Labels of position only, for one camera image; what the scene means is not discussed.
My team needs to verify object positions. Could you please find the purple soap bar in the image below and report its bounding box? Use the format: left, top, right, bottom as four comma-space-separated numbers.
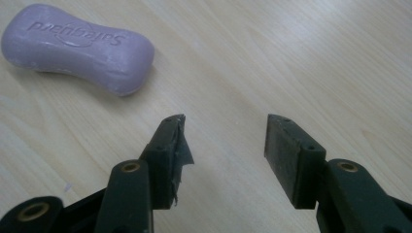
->
0, 3, 155, 97

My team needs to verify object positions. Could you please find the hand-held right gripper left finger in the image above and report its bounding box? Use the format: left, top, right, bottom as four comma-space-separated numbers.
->
93, 114, 195, 233

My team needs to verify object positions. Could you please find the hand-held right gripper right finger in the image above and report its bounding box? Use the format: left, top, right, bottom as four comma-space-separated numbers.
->
263, 114, 410, 233

